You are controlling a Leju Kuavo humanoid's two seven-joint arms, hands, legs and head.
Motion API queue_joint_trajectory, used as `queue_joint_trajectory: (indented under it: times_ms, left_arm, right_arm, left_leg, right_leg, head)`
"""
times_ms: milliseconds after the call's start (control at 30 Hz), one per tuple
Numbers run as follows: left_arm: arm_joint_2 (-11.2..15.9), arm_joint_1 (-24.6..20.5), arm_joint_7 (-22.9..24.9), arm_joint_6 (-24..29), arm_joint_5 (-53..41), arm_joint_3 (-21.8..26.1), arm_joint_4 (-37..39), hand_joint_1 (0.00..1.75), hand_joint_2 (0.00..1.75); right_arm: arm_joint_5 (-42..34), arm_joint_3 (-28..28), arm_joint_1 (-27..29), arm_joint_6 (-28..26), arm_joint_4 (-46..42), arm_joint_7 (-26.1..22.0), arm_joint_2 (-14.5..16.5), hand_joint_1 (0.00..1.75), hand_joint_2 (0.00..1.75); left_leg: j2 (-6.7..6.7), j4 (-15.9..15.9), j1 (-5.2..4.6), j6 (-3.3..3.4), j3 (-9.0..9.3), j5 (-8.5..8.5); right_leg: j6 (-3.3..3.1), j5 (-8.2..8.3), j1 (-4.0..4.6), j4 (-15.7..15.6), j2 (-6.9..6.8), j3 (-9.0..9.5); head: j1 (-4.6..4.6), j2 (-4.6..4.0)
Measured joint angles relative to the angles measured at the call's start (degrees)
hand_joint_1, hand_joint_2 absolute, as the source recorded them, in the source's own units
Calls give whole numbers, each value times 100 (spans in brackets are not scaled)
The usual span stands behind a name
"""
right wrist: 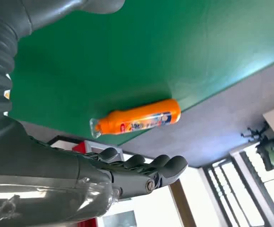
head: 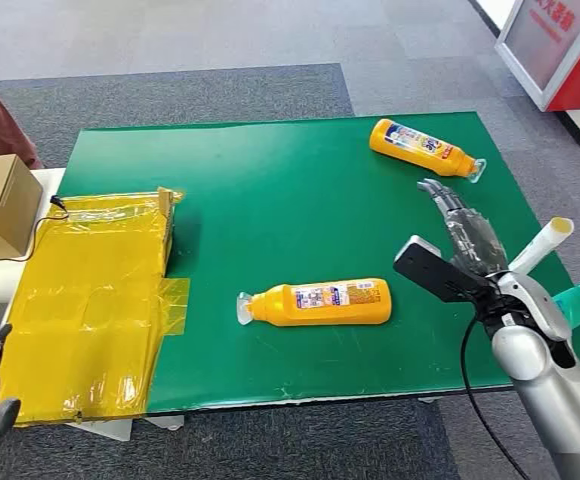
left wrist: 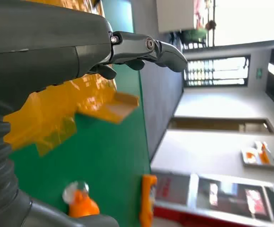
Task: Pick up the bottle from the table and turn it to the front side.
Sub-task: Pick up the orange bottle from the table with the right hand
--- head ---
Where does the thin black cable with plug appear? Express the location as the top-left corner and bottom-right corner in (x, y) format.
(0, 195), (70, 270)

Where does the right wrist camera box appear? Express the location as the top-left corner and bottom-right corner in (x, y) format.
(393, 235), (492, 306)

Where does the white tube with yellow cap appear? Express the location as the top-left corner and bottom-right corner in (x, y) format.
(509, 217), (575, 276)

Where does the yellow plastic covered box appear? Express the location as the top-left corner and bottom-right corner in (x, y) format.
(0, 187), (191, 426)

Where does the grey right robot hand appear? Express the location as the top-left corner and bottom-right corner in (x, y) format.
(417, 178), (510, 278)

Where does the red and white display stand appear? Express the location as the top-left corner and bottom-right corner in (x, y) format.
(495, 0), (580, 113)

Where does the orange bottle with clear cap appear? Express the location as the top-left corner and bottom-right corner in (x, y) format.
(236, 278), (393, 328)
(368, 118), (487, 185)

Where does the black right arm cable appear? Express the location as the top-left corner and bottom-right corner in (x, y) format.
(460, 316), (532, 480)

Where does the person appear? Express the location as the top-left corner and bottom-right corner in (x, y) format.
(0, 72), (45, 170)

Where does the brown cardboard box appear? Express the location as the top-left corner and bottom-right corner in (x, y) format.
(0, 153), (44, 265)

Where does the green table mat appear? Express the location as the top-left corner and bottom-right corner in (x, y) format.
(57, 111), (580, 415)

